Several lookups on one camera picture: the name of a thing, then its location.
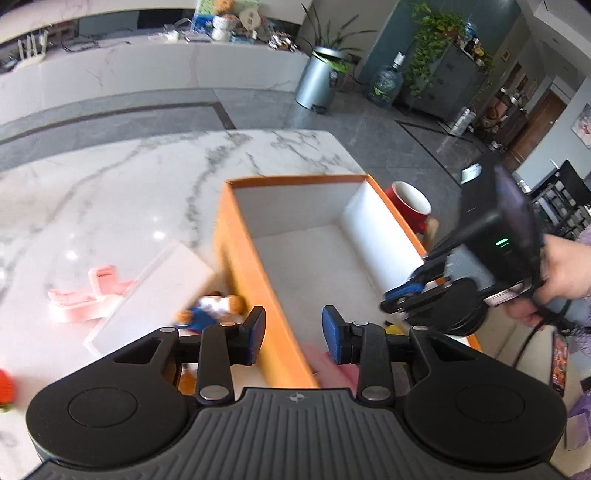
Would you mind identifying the crocheted orange with red flower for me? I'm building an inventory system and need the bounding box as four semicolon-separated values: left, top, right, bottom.
0;368;16;412

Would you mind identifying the white router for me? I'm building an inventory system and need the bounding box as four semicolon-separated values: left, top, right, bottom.
16;28;49;64

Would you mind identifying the wall painting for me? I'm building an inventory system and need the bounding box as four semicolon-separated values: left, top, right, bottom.
571;103;591;150

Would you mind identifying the blue water jug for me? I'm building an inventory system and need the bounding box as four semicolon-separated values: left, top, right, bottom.
368;52;404;110

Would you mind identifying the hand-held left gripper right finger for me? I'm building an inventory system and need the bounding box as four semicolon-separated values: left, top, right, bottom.
322;305;481;402

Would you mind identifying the pink soft object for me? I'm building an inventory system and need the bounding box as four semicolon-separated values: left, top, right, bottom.
301;344;361;389

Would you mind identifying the purple fluffy garment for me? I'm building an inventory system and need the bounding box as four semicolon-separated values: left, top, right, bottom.
564;390;591;452

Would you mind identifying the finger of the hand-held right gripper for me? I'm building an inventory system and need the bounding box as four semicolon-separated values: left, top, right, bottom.
409;250;452;285
379;281;445;318

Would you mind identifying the long leaf potted plant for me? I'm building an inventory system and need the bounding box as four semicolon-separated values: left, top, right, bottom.
300;2;377;75

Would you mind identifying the white patterned pot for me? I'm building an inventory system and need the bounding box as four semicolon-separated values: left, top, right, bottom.
211;14;238;43

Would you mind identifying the silver trash can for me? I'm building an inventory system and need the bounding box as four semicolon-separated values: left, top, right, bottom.
294;46;350;113

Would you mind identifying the plush dog in blue outfit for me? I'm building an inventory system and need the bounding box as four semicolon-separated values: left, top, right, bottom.
172;292;246;334

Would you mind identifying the round wooden sign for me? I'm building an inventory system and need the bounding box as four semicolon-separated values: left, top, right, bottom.
239;6;262;40

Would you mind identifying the white box lid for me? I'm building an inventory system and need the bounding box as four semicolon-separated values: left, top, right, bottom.
83;239;218;357

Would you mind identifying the green trailing plant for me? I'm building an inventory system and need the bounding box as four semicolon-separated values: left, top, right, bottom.
405;1;468;99

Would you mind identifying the brown wooden door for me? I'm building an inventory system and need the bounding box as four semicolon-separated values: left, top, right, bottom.
502;89;568;172

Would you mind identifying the pink plastic holder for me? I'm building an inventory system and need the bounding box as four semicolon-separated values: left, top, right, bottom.
46;265;140;324

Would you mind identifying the person's right hand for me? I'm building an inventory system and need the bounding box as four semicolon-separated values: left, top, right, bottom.
505;231;591;325

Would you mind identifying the white marble console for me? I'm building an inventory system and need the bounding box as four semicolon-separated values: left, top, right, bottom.
0;0;311;127

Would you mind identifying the grey metal cabinet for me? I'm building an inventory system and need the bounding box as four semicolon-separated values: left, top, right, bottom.
409;44;486;121

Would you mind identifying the red mug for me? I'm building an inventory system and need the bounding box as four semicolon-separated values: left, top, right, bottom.
385;180;440;246

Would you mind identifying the colourful printed packet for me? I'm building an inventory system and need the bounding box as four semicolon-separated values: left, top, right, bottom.
549;331;570;398

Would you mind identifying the orange cardboard box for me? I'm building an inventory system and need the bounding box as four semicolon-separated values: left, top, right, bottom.
213;174;484;389

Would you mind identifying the black cable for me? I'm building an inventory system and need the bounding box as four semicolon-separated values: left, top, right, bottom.
507;295;575;371

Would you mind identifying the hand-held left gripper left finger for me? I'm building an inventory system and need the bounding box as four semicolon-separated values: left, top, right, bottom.
113;306;267;403

